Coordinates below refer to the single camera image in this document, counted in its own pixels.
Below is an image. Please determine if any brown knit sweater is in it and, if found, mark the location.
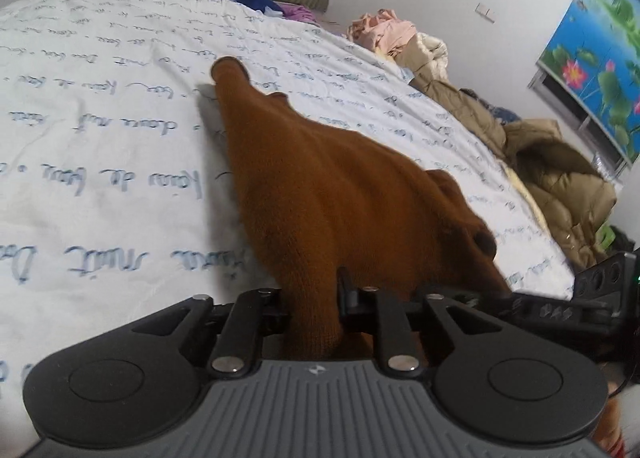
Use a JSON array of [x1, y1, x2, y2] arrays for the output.
[[212, 56, 508, 360]]

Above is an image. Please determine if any pink clothes pile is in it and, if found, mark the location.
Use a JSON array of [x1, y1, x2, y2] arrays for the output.
[[347, 9, 418, 58]]

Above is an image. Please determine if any olive khaki puffer coat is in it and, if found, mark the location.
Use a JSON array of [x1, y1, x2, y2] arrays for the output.
[[402, 61, 616, 270]]

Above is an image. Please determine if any lotus flower roller blind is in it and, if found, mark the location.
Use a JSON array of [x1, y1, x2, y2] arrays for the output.
[[537, 0, 639, 165]]

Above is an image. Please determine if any white bedspread with script print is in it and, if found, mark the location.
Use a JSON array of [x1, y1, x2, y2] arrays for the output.
[[1, 0, 574, 457]]

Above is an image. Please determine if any beige cream jacket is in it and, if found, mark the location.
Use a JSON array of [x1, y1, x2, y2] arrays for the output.
[[395, 33, 449, 84]]

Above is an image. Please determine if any purple garment by headboard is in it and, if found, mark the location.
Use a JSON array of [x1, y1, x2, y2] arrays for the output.
[[279, 2, 318, 25]]

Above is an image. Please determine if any white wall switch plate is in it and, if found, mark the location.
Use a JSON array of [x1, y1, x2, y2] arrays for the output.
[[475, 2, 496, 23]]

